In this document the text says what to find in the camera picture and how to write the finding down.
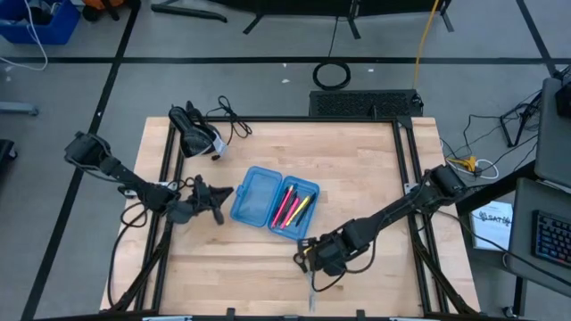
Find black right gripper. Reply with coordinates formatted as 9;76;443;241
295;233;352;278

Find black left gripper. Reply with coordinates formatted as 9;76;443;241
188;174;235;226

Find blue transparent pencil box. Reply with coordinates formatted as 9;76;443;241
229;165;321;242

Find black handled scissors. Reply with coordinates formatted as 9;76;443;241
293;251;318;314

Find yellow pencil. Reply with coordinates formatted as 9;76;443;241
285;194;312;228

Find black box device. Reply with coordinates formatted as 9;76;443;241
555;83;571;119

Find black perforated computer case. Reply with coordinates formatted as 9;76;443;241
308;88;425;119

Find white paper with writing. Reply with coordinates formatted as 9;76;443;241
470;200;514;253

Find yellow power plug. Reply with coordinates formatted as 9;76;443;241
447;155;478;174

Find black desk crossbar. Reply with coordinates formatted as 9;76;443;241
454;160;536;216

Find black stand foot bar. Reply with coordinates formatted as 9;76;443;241
150;3;228;24

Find grey desk top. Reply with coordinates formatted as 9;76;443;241
508;177;571;287

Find black equipment stand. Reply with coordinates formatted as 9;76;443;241
209;0;455;41

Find black chair base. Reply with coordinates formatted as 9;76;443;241
0;138;19;164

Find grey metal foot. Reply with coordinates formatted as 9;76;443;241
0;101;40;118

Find black keyboard with blue keys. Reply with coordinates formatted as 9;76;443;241
530;210;571;271

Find orange object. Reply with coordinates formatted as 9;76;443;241
82;0;127;11

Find blue plastic bin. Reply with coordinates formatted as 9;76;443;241
0;0;82;45

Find grey flat panel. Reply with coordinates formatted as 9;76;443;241
534;78;571;189

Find black glossy camera housing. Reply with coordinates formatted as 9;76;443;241
168;100;227;161

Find thin black cable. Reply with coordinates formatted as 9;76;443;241
204;95;253;146

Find black metal table frame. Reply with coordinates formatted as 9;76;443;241
106;115;481;321

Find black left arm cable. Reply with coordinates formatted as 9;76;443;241
105;177;197;309

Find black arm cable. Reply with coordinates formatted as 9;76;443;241
403;195;571;287
105;177;197;309

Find coiled black cable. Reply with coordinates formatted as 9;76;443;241
311;16;352;92

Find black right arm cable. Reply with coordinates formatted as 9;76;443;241
403;195;571;287

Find white looped cable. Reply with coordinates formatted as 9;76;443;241
439;137;500;182

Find black floor cables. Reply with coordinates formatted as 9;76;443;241
461;88;543;179

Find black wire stand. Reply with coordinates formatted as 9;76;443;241
499;91;543;149

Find yellow cable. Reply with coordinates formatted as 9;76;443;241
411;0;442;90

